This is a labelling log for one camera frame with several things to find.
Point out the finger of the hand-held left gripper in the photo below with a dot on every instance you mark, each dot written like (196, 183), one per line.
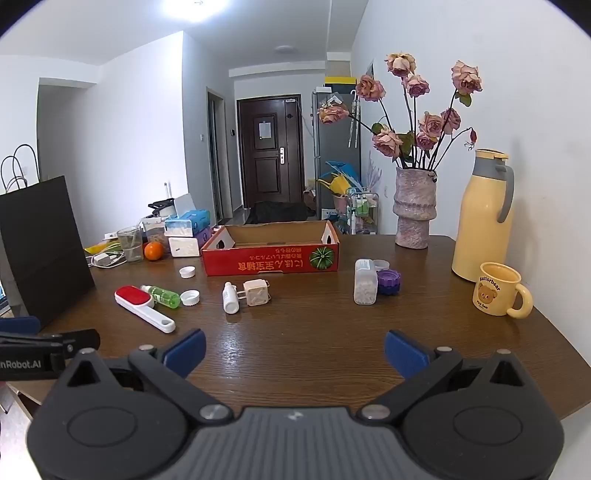
(81, 342)

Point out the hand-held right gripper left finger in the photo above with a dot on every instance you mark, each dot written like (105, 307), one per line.
(187, 351)

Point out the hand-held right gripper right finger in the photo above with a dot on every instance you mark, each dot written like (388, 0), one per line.
(406, 353)

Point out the green spray bottle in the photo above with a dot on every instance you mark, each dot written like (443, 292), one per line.
(161, 297)

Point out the small white bottle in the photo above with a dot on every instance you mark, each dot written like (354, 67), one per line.
(230, 299)

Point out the red and white lint brush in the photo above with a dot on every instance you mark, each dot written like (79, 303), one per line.
(138, 302)

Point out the purple ridged lid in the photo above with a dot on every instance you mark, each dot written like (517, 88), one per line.
(388, 282)

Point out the clear bottle of white pellets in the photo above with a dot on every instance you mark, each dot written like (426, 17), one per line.
(365, 284)

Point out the beige square plug adapter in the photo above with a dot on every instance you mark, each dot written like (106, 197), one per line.
(255, 293)

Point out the translucent round lid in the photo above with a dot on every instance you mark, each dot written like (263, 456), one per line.
(382, 265)

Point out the red cardboard box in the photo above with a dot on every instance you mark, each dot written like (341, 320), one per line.
(272, 261)

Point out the white bottle cap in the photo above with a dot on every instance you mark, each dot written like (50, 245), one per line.
(187, 272)
(190, 298)

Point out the black paper bag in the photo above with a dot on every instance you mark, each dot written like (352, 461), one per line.
(41, 249)

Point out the white tissue pack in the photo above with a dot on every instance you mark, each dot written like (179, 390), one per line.
(184, 246)

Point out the orange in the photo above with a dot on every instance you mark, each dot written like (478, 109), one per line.
(153, 251)

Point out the yellow bear mug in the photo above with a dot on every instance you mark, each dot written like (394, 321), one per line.
(496, 290)

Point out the clear drinking glass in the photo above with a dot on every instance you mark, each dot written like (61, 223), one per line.
(130, 244)

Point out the purple tissue pack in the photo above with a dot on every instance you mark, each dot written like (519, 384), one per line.
(204, 236)

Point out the clear snack container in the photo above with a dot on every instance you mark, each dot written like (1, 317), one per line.
(153, 231)

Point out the blue tissue box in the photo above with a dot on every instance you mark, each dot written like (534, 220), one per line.
(189, 224)

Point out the pink textured vase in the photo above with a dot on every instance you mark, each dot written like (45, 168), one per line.
(414, 207)

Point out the metal rolling cart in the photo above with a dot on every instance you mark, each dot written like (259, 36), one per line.
(362, 212)

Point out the yellow thermos jug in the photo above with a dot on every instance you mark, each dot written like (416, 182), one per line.
(478, 221)

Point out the pink bucket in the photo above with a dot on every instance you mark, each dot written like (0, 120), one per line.
(340, 203)

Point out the black cloth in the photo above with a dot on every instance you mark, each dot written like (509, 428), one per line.
(277, 212)

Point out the cardboard box on floor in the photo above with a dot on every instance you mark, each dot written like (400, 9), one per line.
(310, 198)

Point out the yellow watering can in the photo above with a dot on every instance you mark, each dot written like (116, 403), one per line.
(336, 184)

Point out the dark brown door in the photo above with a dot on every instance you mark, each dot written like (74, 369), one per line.
(268, 170)

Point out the bunch of dried pink roses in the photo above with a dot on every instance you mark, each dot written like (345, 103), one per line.
(388, 141)

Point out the grey refrigerator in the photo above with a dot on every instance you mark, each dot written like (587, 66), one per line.
(332, 152)

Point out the folded white umbrella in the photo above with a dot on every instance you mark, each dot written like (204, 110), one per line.
(354, 120)

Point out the yellow box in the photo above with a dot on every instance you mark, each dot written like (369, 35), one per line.
(340, 81)

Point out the round ceiling lamp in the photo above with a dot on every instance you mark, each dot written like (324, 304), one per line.
(285, 49)

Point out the bright ceiling light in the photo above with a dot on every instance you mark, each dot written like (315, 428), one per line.
(196, 9)

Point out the wall poster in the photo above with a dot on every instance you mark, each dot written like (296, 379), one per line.
(370, 71)

